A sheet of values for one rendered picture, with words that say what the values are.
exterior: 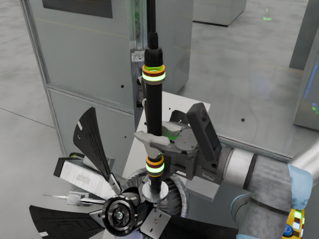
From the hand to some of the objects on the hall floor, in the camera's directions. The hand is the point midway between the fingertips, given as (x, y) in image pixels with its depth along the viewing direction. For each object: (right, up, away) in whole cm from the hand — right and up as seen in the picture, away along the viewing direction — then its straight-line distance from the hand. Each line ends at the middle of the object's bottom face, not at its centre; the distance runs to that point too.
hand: (144, 127), depth 63 cm
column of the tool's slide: (-6, -84, +147) cm, 169 cm away
